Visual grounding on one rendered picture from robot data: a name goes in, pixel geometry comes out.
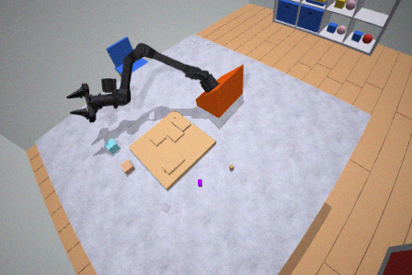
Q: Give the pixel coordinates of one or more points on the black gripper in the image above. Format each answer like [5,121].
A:
[96,101]

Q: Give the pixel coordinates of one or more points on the teal cube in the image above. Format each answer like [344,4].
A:
[112,146]

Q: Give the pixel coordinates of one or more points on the dark grey bent rod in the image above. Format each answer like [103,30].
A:
[165,207]

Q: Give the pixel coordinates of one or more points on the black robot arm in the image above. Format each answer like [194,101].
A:
[122,95]

